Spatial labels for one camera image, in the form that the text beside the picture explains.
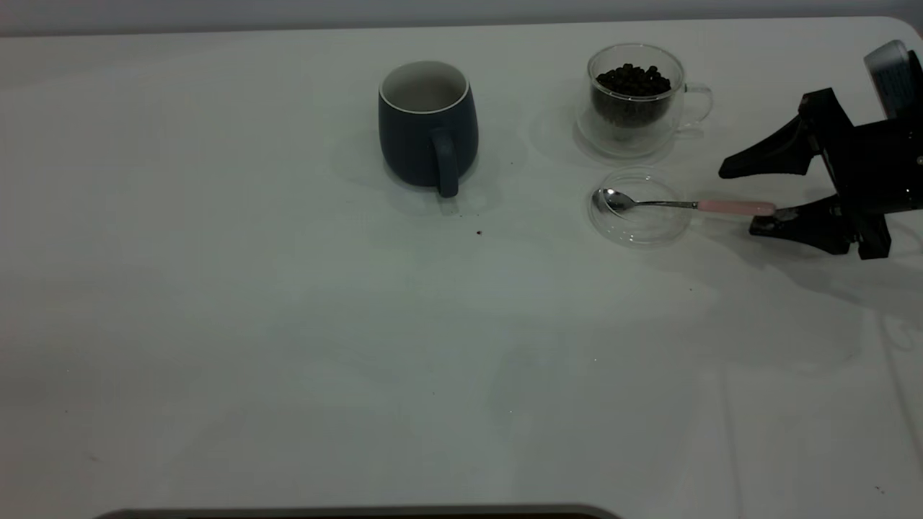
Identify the clear glass saucer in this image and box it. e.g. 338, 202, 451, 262
588, 167, 693, 249

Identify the dark grey-blue ceramic mug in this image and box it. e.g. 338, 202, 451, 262
378, 61, 480, 199

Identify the dark beans heap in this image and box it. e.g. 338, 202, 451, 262
593, 63, 673, 129

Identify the clear double-wall glass cup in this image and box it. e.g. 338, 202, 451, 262
575, 43, 714, 159

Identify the metal spoon with pink handle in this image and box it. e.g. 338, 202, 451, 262
593, 189, 777, 218

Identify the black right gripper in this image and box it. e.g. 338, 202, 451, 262
719, 88, 923, 261

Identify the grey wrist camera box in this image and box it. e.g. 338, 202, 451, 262
864, 40, 915, 120

